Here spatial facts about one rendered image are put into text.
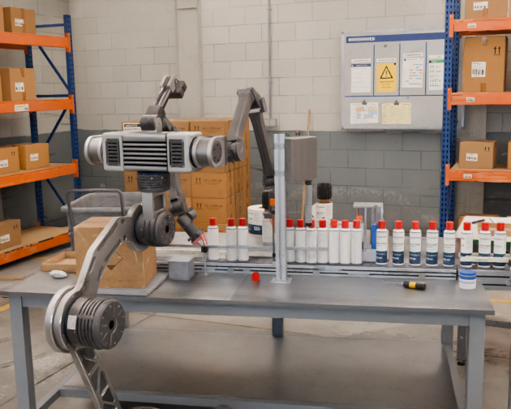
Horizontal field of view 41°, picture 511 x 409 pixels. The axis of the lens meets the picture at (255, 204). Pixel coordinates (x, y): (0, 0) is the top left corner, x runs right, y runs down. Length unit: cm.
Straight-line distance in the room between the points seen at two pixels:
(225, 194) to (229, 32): 226
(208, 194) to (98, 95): 284
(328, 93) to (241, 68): 109
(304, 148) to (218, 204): 369
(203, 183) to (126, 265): 375
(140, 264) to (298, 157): 83
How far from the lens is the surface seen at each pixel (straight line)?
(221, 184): 664
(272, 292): 297
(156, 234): 278
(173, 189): 332
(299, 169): 304
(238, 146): 283
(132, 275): 303
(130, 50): 877
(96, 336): 245
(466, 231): 320
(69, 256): 374
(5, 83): 723
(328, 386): 356
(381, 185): 765
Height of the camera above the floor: 169
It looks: 10 degrees down
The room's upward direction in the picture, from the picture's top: 1 degrees counter-clockwise
